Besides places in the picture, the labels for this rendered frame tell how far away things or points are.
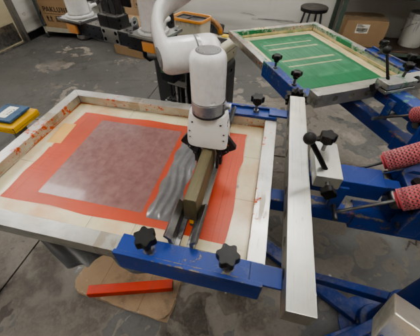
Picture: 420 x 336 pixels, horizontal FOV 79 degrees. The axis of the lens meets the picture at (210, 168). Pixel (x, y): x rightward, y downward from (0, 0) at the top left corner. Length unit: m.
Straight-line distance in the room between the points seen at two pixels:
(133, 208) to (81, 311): 1.07
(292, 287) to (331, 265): 1.29
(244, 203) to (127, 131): 0.48
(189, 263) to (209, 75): 0.37
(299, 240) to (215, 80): 0.35
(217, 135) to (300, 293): 0.36
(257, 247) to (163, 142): 0.46
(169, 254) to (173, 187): 0.21
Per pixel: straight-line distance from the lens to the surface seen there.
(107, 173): 0.79
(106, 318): 1.62
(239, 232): 0.62
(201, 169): 0.60
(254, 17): 4.44
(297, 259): 0.52
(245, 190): 0.70
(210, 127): 0.59
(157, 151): 0.81
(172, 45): 0.57
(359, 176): 0.70
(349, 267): 1.82
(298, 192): 0.61
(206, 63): 0.50
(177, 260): 0.54
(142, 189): 0.72
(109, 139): 0.91
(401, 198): 0.67
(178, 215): 0.57
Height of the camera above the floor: 1.49
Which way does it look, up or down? 46 degrees down
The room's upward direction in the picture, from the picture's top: straight up
